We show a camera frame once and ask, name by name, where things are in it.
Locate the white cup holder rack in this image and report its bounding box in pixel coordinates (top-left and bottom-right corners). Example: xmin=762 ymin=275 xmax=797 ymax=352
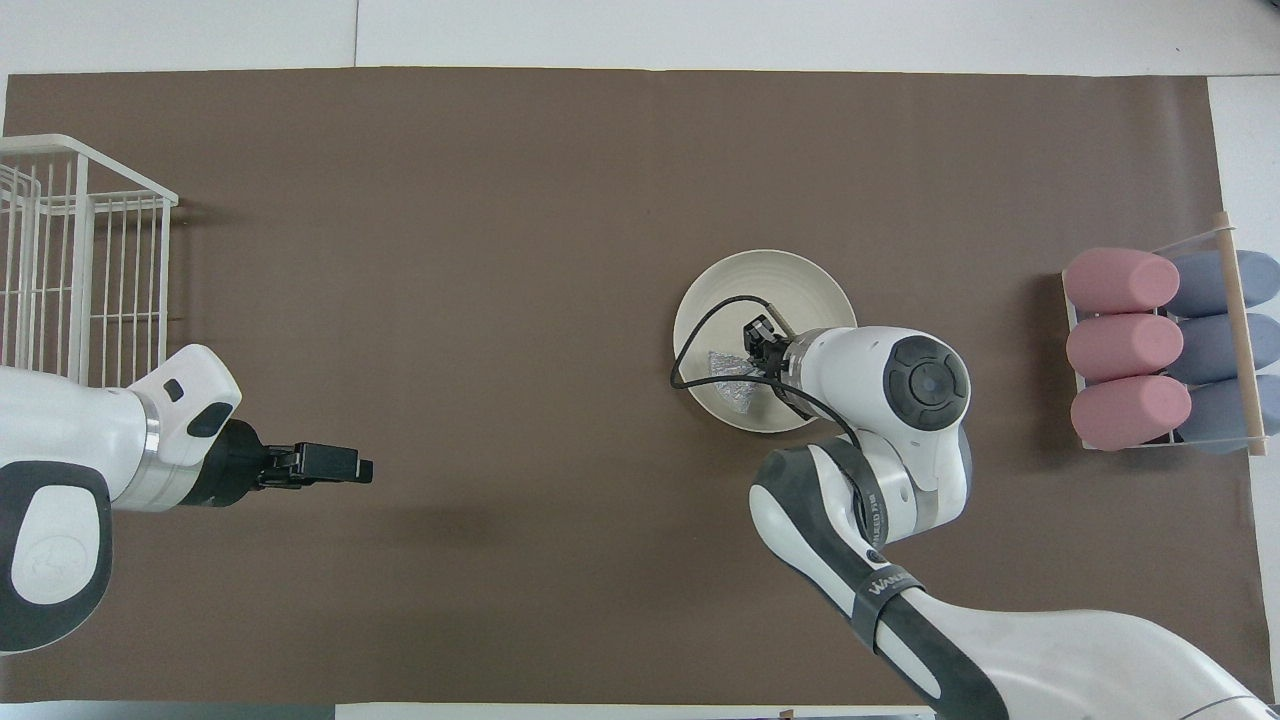
xmin=1062 ymin=212 xmax=1271 ymax=458

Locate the pink plastic cup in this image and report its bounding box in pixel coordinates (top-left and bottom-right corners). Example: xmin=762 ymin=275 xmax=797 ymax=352
xmin=1066 ymin=313 xmax=1185 ymax=383
xmin=1070 ymin=375 xmax=1193 ymax=451
xmin=1062 ymin=248 xmax=1181 ymax=314

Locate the cream round plate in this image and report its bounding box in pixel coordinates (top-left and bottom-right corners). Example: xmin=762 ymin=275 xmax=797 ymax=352
xmin=673 ymin=250 xmax=858 ymax=434

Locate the blue plastic cup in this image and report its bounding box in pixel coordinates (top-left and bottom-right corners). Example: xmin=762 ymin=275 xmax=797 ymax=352
xmin=1170 ymin=250 xmax=1280 ymax=317
xmin=1180 ymin=375 xmax=1280 ymax=456
xmin=1168 ymin=313 xmax=1280 ymax=384

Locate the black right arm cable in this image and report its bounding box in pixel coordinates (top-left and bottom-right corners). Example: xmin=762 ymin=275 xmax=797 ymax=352
xmin=669 ymin=295 xmax=871 ymax=471

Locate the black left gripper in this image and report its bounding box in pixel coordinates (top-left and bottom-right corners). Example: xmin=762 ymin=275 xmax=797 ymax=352
xmin=195 ymin=420 xmax=374 ymax=507

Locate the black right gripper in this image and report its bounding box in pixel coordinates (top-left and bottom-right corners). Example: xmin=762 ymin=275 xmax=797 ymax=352
xmin=742 ymin=315 xmax=797 ymax=387

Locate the white wire dish rack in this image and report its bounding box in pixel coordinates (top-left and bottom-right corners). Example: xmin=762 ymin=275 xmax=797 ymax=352
xmin=0 ymin=134 xmax=179 ymax=386

